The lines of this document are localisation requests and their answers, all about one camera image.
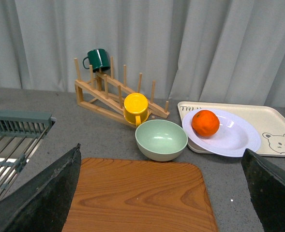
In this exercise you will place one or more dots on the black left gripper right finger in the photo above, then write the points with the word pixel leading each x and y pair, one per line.
pixel 266 184

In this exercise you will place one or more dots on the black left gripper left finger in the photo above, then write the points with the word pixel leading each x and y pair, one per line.
pixel 42 204

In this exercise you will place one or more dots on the white round plate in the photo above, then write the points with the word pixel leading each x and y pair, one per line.
pixel 233 137

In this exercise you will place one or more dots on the orange fruit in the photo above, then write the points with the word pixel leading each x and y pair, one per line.
pixel 205 123

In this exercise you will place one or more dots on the beige bear tray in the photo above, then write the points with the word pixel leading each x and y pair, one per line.
pixel 268 122

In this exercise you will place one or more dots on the wooden cutting board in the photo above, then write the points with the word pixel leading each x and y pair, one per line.
pixel 140 196

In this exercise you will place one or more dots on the metal sink drying rack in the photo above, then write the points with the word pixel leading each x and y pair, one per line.
pixel 21 133

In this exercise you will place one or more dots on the light green bowl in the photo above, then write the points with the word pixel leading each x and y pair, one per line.
pixel 161 140

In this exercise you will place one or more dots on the wooden dish rack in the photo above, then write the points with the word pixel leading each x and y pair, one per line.
pixel 103 94

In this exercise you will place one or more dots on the yellow mug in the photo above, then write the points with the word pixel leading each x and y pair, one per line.
pixel 136 109

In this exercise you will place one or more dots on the grey curtain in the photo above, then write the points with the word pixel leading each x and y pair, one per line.
pixel 225 51

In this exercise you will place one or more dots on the dark green mug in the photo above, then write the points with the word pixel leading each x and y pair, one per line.
pixel 98 59

